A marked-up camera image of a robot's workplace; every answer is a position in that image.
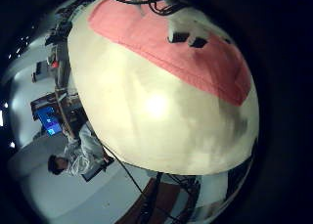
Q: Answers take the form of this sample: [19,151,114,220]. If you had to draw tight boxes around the black laptop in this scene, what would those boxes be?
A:
[81,156,115,183]

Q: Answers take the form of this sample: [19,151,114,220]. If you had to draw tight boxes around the thin black cord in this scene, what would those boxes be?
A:
[53,88,179,224]

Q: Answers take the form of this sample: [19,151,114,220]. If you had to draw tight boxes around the black right hand cables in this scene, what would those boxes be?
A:
[107,0,194,17]

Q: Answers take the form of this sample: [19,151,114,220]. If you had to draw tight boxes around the seated person in light jacket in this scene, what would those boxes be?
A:
[47,120,115,183]

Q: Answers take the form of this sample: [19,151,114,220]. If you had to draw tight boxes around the black table leg frame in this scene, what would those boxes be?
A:
[143,171,201,224]

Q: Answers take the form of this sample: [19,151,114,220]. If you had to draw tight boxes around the blue computer monitor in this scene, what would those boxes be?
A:
[34,106,64,137]

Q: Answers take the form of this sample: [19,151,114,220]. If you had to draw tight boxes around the orange button-up shirt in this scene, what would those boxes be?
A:
[87,0,252,107]

